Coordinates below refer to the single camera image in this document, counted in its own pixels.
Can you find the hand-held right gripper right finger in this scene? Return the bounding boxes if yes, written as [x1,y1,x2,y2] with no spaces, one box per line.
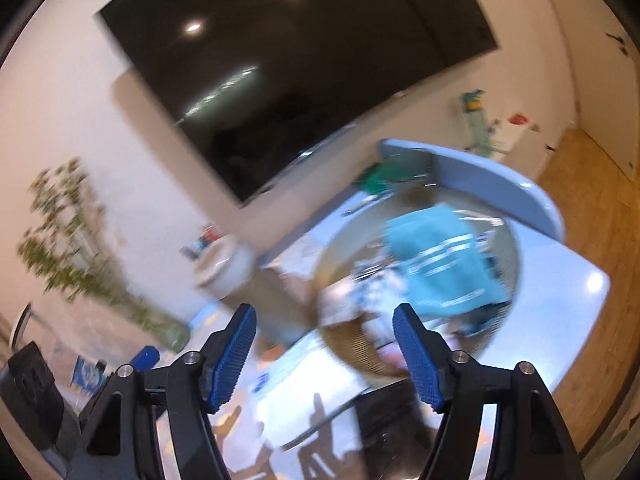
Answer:
[392,304,585,480]

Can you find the patterned tablecloth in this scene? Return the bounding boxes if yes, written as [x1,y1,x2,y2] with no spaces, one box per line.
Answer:
[150,240,436,480]

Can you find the teal cloth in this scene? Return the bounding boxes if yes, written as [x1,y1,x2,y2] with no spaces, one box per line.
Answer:
[386,206,507,317]

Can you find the green cloth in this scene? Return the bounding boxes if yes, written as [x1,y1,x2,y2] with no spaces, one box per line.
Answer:
[356,159,434,197]

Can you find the green plant stems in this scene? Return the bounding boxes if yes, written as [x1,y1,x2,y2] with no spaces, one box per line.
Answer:
[16,157,151,333]

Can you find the green spray bottle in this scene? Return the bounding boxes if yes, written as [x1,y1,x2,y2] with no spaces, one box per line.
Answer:
[459,89,507,159]

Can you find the bundle of pens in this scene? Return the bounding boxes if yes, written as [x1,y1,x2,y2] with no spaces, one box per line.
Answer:
[180,223,224,262]

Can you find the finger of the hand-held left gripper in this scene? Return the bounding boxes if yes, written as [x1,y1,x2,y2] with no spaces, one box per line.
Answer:
[127,344,162,371]

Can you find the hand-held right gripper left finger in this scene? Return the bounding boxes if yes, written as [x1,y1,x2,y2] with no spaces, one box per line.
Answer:
[70,304,257,480]

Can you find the black television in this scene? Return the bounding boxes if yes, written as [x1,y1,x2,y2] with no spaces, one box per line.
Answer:
[94,0,502,207]

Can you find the woven pen holder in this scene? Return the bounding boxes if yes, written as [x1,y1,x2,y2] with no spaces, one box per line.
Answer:
[192,236,257,297]

